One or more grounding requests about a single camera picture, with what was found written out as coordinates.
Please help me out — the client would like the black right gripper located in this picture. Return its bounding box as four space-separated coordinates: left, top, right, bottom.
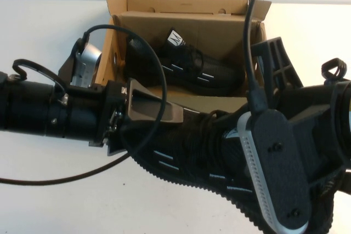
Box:
252 36 338 136

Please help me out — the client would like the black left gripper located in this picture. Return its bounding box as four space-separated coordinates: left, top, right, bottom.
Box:
89 78 184 157

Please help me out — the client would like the black sneaker with white stripes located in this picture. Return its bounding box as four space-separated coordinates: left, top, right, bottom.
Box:
126 27 247 94
120 107 346 234

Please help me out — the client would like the brown cardboard shoe box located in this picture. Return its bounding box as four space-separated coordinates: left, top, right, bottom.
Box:
92 0 272 117

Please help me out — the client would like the right wrist camera black cable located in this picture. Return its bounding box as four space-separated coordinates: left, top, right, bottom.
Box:
245 0 283 114

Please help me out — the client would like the wrist camera black cable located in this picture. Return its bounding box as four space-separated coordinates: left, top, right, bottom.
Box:
245 0 283 114
0 24 167 186

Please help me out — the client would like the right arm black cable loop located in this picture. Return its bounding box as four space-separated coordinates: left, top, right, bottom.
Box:
321 58 351 81

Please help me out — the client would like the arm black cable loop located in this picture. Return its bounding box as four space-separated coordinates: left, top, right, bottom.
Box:
321 58 351 81
12 58 69 106

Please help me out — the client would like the left wrist camera black cable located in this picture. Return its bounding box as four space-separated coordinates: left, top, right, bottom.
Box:
0 24 167 186

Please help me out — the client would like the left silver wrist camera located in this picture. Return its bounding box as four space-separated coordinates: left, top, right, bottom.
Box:
59 36 104 88

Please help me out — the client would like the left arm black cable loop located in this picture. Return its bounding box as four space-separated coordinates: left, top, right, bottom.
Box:
12 58 69 106

